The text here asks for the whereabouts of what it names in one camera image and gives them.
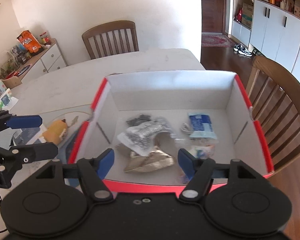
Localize blue wafer packet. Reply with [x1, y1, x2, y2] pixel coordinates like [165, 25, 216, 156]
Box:
[188, 113, 217, 140]

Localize orange snack bag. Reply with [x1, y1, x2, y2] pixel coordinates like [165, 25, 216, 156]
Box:
[17, 30, 44, 56]

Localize yellow plush toy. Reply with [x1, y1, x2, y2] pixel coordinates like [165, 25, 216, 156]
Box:
[42, 119, 68, 145]

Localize gold foil snack bag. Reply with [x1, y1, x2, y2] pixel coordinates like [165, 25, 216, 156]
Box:
[115, 144, 175, 173]

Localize white blue tissue pack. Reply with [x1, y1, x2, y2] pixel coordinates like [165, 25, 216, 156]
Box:
[11, 127, 46, 146]

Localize right wooden chair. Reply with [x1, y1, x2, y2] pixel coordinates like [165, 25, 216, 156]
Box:
[246, 56, 300, 173]

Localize pair of sneakers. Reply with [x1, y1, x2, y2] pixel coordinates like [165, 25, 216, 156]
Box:
[233, 43, 253, 57]

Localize silver white foil packet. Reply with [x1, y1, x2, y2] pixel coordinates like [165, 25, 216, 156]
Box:
[117, 116, 177, 156]

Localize green white tissue box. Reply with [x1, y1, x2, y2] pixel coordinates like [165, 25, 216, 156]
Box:
[0, 88, 19, 111]

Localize clear bag black snack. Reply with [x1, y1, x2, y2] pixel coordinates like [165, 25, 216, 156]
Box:
[126, 114, 152, 127]

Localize wooden chair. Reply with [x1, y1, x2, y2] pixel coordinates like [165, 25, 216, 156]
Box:
[82, 20, 139, 60]
[246, 56, 300, 173]

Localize dark wooden door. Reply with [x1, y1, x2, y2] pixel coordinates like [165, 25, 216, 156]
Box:
[202, 0, 226, 33]

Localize red cardboard box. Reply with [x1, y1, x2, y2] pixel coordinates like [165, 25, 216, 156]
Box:
[68, 70, 274, 193]

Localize white storage cupboards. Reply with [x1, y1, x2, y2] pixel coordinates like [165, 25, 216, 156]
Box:
[231, 0, 300, 72]

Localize blueberry bread packet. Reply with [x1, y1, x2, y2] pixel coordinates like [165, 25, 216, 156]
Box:
[175, 138, 215, 184]

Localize far wooden chair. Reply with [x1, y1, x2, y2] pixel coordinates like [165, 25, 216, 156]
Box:
[82, 20, 139, 60]

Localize white sideboard cabinet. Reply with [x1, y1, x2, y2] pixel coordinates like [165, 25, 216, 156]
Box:
[1, 38, 67, 88]

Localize red patterned rug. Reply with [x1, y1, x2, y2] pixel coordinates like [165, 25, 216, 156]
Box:
[202, 34, 235, 47]

